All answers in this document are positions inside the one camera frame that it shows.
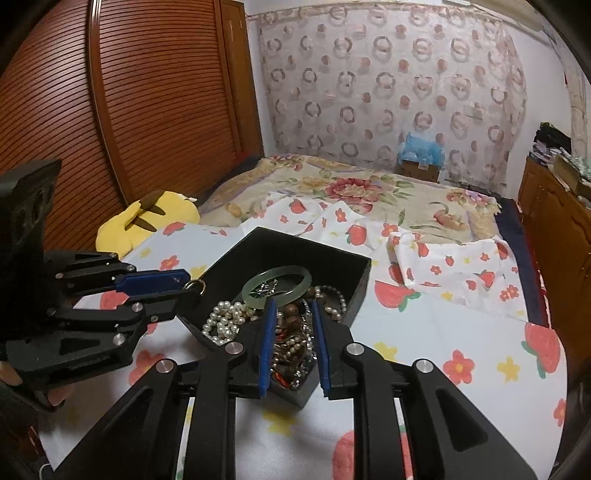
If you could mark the pale green jade bangle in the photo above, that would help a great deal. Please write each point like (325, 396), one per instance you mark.
(295, 274)

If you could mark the blue plastic bag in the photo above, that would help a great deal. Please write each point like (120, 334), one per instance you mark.
(418, 147)

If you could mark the cream lace curtain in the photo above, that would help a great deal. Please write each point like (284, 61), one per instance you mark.
(582, 115)

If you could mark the circle pattern curtain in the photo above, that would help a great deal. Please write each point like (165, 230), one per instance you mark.
(392, 92)

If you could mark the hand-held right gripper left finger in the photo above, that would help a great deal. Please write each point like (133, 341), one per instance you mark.
(267, 350)

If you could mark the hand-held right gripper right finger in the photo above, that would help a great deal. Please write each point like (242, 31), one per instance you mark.
(322, 350)

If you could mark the beige floral blanket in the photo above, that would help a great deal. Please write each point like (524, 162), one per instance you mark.
(360, 189)

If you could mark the wooden sideboard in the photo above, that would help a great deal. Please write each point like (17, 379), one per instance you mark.
(554, 207)

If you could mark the small brown cardboard box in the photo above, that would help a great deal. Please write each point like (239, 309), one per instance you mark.
(420, 171)

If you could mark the wooden louvered wardrobe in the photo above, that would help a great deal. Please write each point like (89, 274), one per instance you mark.
(138, 92)

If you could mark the flat brown box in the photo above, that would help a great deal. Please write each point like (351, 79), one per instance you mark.
(570, 173)

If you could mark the strawberry flower print sheet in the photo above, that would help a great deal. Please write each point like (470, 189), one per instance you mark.
(438, 323)

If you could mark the black cardboard box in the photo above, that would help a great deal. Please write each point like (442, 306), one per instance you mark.
(286, 251)

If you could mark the person's left hand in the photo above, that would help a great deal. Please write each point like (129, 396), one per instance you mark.
(62, 396)

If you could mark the yellow plush toy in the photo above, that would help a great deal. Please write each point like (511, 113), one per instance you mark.
(175, 207)

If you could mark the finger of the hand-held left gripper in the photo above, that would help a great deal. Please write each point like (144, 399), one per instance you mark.
(152, 280)
(92, 341)

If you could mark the stack of dark clothes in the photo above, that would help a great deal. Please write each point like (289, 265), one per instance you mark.
(549, 138)

